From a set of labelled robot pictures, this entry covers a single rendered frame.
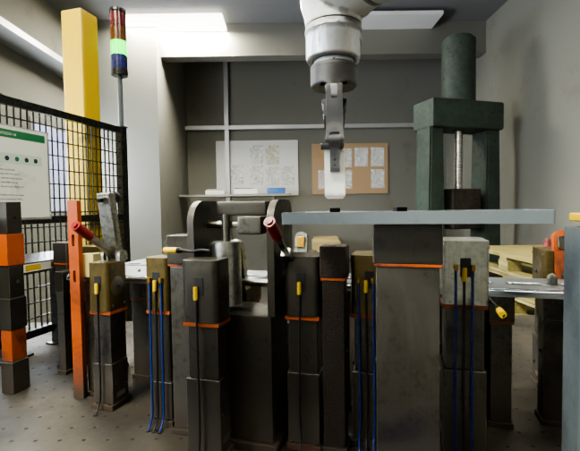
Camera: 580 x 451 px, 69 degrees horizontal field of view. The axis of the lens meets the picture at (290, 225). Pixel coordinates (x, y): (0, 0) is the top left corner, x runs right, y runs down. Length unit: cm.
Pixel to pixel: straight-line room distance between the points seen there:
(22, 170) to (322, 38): 122
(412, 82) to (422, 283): 665
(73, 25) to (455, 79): 368
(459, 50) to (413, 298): 435
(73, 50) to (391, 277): 170
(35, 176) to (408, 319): 138
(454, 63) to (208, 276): 431
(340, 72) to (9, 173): 122
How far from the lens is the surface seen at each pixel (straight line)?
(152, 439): 101
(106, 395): 116
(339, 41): 69
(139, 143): 556
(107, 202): 108
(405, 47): 590
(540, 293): 97
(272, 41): 575
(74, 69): 204
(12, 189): 164
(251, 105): 690
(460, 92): 478
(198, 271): 78
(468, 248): 81
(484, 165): 494
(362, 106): 697
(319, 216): 62
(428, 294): 65
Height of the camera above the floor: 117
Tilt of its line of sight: 2 degrees down
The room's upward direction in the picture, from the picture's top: 1 degrees counter-clockwise
